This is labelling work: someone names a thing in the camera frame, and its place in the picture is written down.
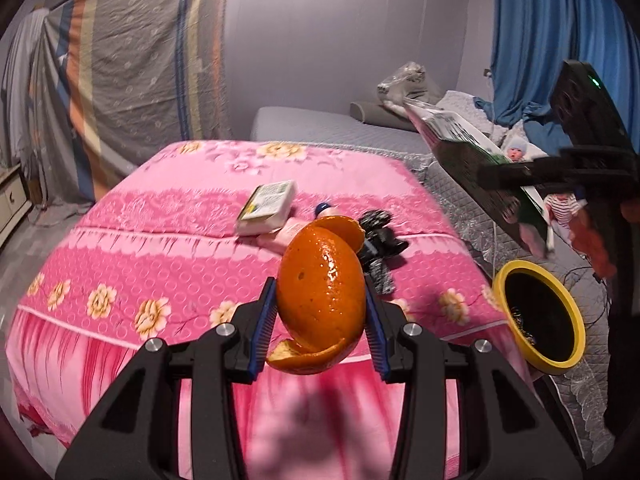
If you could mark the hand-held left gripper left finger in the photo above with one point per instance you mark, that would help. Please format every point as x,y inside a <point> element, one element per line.
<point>262,330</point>

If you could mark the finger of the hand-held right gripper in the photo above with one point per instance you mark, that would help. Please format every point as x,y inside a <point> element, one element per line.
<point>530,172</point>

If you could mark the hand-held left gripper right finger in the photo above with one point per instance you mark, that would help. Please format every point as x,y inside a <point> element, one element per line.
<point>377,340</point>

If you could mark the orange mandarin peel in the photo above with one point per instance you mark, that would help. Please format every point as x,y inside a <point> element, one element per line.
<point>320,290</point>

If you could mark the green white plastic bag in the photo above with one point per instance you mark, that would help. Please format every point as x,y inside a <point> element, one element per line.
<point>450,130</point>

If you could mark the yellow trash bin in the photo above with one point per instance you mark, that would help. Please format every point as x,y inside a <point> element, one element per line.
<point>550,365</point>

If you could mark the person's right hand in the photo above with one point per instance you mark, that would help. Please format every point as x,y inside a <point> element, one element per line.
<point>597,240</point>

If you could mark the white quilted throw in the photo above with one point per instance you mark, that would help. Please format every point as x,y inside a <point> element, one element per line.
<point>470,107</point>

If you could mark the black plastic bag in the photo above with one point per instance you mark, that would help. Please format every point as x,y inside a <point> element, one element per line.
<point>380,245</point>

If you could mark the pink packet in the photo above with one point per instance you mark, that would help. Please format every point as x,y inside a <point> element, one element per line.
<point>285,237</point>

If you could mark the blue curtain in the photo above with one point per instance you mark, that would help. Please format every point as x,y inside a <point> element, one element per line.
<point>530,35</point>

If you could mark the pink floral bedsheet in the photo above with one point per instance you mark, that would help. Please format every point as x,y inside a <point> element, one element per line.
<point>175,260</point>

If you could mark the white green carton box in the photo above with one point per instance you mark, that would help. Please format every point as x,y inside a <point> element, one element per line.
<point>267,205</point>

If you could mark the small blue cap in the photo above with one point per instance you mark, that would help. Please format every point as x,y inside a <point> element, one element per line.
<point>323,209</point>

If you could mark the tiger plush toy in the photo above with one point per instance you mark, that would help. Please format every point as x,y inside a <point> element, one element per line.
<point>400,82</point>

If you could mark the grey pillow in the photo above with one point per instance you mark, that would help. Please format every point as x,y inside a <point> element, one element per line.
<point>372,112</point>

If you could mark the grey sofa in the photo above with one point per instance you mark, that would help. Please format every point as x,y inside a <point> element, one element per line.
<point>310,122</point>

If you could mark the white TV cabinet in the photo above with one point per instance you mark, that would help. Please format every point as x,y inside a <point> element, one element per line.
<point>12,205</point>

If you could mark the striped grey sheet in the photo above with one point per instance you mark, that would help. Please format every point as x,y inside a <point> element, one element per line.
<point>140,75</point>

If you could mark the plain grey cloth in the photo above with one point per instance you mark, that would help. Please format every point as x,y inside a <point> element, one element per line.
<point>17,85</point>

